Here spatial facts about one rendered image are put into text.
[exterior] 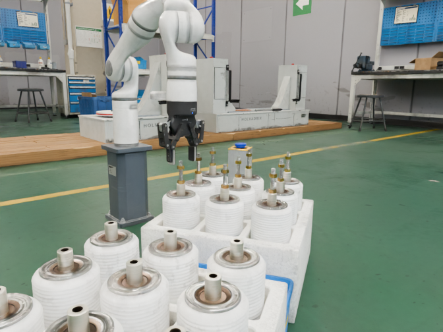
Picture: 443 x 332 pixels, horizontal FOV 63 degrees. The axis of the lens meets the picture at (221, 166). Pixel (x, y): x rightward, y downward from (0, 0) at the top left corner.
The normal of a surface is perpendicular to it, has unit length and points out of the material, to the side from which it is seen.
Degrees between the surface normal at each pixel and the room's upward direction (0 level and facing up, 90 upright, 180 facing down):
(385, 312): 0
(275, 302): 0
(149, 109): 90
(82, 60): 90
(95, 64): 90
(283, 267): 90
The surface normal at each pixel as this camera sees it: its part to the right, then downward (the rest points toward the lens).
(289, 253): -0.32, 0.20
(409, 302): 0.01, -0.98
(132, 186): 0.65, 0.17
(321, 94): -0.76, 0.13
